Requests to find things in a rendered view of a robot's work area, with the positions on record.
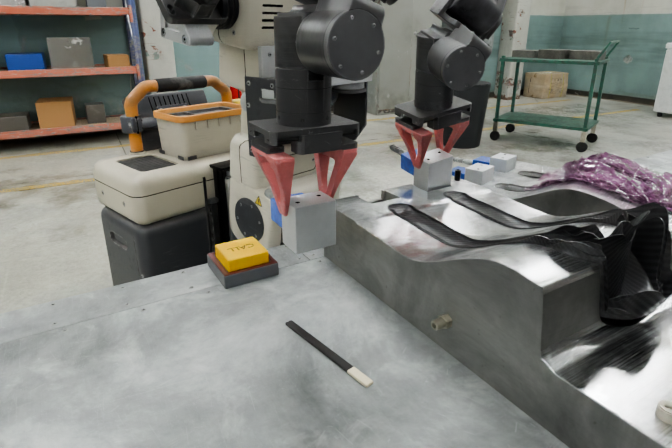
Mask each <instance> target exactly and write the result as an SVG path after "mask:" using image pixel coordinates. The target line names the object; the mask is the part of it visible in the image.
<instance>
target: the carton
mask: <svg viewBox="0 0 672 448"><path fill-rule="evenodd" d="M568 74H569V73H565V72H557V71H541V72H526V73H525V83H524V90H523V96H524V97H532V98H540V99H548V98H556V97H565V96H566V92H567V86H568Z"/></svg>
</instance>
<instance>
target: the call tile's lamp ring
mask: <svg viewBox="0 0 672 448"><path fill-rule="evenodd" d="M214 254H216V253H215V252H212V253H208V256H209V257H210V258H211V260H212V261H213V262H214V263H215V265H216V266H217V267H218V269H219V270H220V271H221V272H222V274H223V275H224V276H229V275H233V274H236V273H240V272H244V271H248V270H252V269H255V268H259V267H263V266H267V265H271V264H274V263H278V262H277V261H276V260H275V259H274V258H273V257H272V256H271V255H270V254H269V253H268V254H269V260H270V262H266V263H263V264H259V265H255V266H251V267H247V268H243V269H239V270H236V271H232V272H227V271H226V270H225V268H224V267H223V266H222V265H221V263H220V262H219V261H218V260H217V258H216V257H215V256H214Z"/></svg>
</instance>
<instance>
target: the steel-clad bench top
mask: <svg viewBox="0 0 672 448"><path fill-rule="evenodd" d="M267 250H268V253H269V254H270V255H271V256H272V257H273V258H274V259H275V260H276V261H277V262H278V267H279V274H278V275H276V276H272V277H268V278H265V279H261V280H258V281H254V282H250V283H247V284H243V285H239V286H236V287H232V288H229V289H225V288H224V287H223V285H222V284H221V283H220V281H219V280H218V278H217V277H216V276H215V274H214V273H213V272H212V270H211V269H210V268H209V266H208V263H206V264H202V265H198V266H194V267H190V268H186V269H182V270H178V271H174V272H169V273H165V274H161V275H157V276H153V277H149V278H145V279H141V280H137V281H133V282H129V283H124V284H120V285H116V286H112V287H108V288H104V289H100V290H96V291H92V292H88V293H83V294H79V295H75V296H71V297H67V298H63V299H59V300H55V301H51V302H47V303H42V304H38V305H34V306H30V307H26V308H22V309H18V310H14V311H10V312H6V313H1V314H0V448H569V447H568V446H566V445H565V444H564V443H563V442H561V441H560V440H559V439H558V438H556V437H555V436H554V435H552V434H551V433H550V432H549V431H547V430H546V429H545V428H543V427H542V426H541V425H540V424H538V423H537V422H536V421H535V420H533V419H532V418H531V417H529V416H528V415H527V414H526V413H524V412H523V411H522V410H521V409H519V408H518V407H517V406H515V405H514V404H513V403H512V402H510V401H509V400H508V399H506V398H505V397H504V396H503V395H501V394H500V393H499V392H498V391H496V390H495V389H494V388H492V387H491V386H490V385H489V384H487V383H486V382H485V381H484V380H482V379H481V378H480V377H478V376H477V375H476V374H475V373H473V372H472V371H471V370H469V369H468V368H467V367H466V366H464V365H463V364H462V363H461V362H459V361H458V360H457V359H455V358H454V357H453V356H452V355H450V354H449V353H448V352H446V351H445V350H444V349H443V348H441V347H440V346H439V345H438V344H436V343H435V342H434V341H432V340H431V339H430V338H429V337H427V336H426V335H425V334H424V333H422V332H421V331H420V330H418V329H417V328H416V327H415V326H413V325H412V324H411V323H409V322H408V321H407V320H406V319H404V318H403V317H402V316H401V315H399V314H398V313H397V312H395V311H394V310H393V309H392V308H390V307H389V306H388V305H387V304H385V303H384V302H383V301H381V300H380V299H379V298H378V297H376V296H375V295H374V294H372V293H371V292H370V291H369V290H367V289H366V288H365V287H364V286H362V285H361V284H360V283H358V282H357V281H356V280H355V279H353V278H352V277H351V276H349V275H348V274H347V273H346V272H344V271H343V270H342V269H341V268H339V267H338V266H337V265H335V264H334V263H333V262H332V261H330V260H329V259H328V258H327V257H325V256H324V248H320V249H316V250H312V251H308V252H305V253H301V254H296V253H294V252H293V251H292V250H291V249H290V248H289V247H288V246H286V245H285V244H284V245H280V246H276V247H272V248H268V249H267ZM290 320H292V321H294V322H295V323H296V324H298V325H299V326H300V327H302V328H303V329H304V330H306V331H307V332H308V333H310V334H311V335H312V336H314V337H315V338H316V339H318V340H319V341H320V342H322V343H323V344H324V345H326V346H327V347H328V348H330V349H331V350H332V351H334V352H335V353H336V354H338V355H339V356H340V357H342V358H343V359H344V360H346V361H347V362H348V363H350V364H351V365H352V366H354V367H355V368H357V369H358V370H359V371H361V372H362V373H363V374H365V375H366V376H367V377H369V378H370V379H371V380H373V384H372V385H370V386H369V387H367V388H366V387H365V386H363V385H362V384H361V383H360V382H358V381H357V380H356V379H354V378H353V377H352V376H351V375H349V374H348V373H347V372H346V371H344V370H343V369H342V368H340V367H339V366H338V365H336V364H335V363H334V362H333V361H331V360H330V359H329V358H327V357H326V356H325V355H324V354H322V353H321V352H320V351H318V350H317V349H316V348H315V347H313V346H312V345H311V344H309V343H308V342H307V341H305V340H304V339H303V338H302V337H300V336H299V335H298V334H296V333H295V332H294V331H293V330H291V329H290V328H289V327H287V326H286V325H285V323H286V322H288V321H290Z"/></svg>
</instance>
